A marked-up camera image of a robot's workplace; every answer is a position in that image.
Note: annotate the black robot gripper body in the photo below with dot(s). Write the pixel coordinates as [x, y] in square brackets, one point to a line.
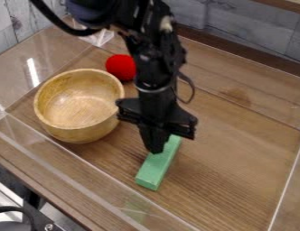
[155, 112]

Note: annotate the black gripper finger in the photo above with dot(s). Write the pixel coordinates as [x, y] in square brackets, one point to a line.
[162, 138]
[147, 133]

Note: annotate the green rectangular block stick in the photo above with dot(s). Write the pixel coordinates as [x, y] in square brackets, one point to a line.
[155, 165]

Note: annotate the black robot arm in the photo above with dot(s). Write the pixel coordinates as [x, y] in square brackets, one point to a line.
[147, 29]

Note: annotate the brown wooden bowl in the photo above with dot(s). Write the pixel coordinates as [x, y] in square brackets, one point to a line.
[74, 105]

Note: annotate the red plush radish toy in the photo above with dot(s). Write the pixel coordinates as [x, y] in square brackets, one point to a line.
[121, 66]

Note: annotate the black stand under table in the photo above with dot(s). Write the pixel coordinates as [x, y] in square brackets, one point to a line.
[24, 218]

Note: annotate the clear acrylic corner bracket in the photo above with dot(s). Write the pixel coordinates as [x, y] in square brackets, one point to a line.
[99, 38]

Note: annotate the clear acrylic tray wall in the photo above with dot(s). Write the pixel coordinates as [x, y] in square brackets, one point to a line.
[94, 198]

